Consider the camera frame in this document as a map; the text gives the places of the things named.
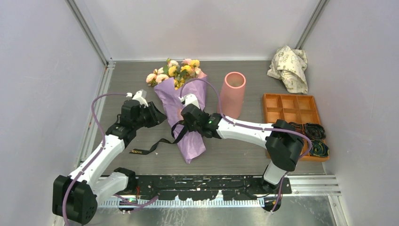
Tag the orange compartment tray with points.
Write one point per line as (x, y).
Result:
(292, 108)

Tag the rolled black ribbon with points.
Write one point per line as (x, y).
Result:
(319, 149)
(314, 131)
(298, 127)

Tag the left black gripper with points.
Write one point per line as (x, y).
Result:
(156, 116)

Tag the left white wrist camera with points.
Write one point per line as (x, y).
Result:
(139, 96)

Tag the rolled black ribbon back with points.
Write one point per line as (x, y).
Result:
(314, 131)

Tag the rolled black ribbon front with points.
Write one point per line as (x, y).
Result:
(319, 149)

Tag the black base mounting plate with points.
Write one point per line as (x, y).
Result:
(203, 187)

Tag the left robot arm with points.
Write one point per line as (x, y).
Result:
(78, 195)

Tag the crumpled printed paper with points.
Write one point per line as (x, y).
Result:
(289, 65)

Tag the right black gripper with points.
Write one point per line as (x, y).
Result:
(191, 128)

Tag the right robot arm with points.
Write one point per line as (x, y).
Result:
(282, 143)

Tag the rolled black ribbon left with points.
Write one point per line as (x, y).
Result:
(298, 127)

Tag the pink cylindrical vase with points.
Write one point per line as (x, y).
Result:
(232, 94)

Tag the purple flower bouquet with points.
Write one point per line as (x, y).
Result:
(182, 91)

